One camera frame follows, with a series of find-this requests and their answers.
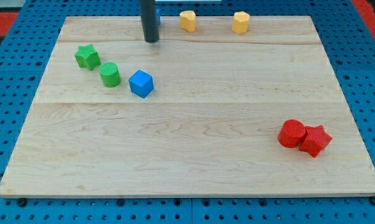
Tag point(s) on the wooden board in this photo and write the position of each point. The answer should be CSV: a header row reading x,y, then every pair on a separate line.
x,y
210,127

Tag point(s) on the blue cube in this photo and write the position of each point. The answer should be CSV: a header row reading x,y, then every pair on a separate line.
x,y
141,83

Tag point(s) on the green cylinder block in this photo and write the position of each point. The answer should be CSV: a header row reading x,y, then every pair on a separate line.
x,y
109,74

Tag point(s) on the yellow heart block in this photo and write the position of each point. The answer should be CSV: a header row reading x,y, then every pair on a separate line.
x,y
188,20

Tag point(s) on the yellow hexagon block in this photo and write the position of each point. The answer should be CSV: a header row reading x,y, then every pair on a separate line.
x,y
240,22

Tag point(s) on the blue block behind rod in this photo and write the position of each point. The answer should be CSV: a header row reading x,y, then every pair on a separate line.
x,y
158,16

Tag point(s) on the red cylinder block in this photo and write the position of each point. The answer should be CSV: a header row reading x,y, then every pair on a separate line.
x,y
292,133

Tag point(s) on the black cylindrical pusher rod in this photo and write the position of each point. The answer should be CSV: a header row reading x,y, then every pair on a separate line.
x,y
149,20

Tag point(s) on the green star block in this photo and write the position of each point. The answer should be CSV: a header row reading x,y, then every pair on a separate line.
x,y
87,57

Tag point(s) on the red star block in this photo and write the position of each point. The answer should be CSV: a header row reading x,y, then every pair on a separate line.
x,y
315,141

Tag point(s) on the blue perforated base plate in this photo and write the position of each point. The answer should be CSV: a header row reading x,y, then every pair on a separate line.
x,y
25,51

